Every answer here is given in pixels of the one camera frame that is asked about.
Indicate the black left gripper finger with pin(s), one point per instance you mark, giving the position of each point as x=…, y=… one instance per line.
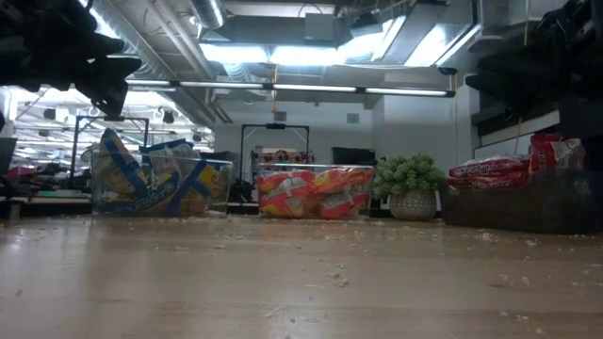
x=110, y=101
x=110, y=70

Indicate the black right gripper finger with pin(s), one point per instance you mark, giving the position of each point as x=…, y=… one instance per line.
x=523, y=60
x=518, y=90

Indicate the blue Maruchan noodle packet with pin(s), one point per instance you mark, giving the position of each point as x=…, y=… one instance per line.
x=118, y=169
x=146, y=202
x=174, y=160
x=209, y=181

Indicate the red Maruchan noodle packet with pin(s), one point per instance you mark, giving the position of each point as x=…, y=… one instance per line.
x=494, y=182
x=490, y=167
x=556, y=153

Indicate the orange Maruchan noodle packet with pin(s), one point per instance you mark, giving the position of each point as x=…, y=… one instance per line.
x=285, y=186
x=341, y=205
x=282, y=209
x=344, y=179

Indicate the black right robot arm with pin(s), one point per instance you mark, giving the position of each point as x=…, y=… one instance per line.
x=575, y=19

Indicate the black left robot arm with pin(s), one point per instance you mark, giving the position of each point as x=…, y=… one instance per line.
x=42, y=16

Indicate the dark screen panel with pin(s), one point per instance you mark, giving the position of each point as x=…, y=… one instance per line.
x=7, y=157

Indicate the clear plastic bin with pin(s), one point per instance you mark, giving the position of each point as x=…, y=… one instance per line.
x=225, y=200
x=518, y=207
x=264, y=169

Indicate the small potted succulent plant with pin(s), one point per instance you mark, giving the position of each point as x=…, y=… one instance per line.
x=410, y=179

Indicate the black screen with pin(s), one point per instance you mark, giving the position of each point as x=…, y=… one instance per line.
x=353, y=156

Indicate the long ceiling light bar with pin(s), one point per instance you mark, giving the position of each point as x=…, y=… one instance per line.
x=311, y=87

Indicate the silver round air duct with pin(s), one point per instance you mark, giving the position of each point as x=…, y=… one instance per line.
x=209, y=14

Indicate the grey wall vent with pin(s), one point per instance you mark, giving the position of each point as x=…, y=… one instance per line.
x=280, y=116

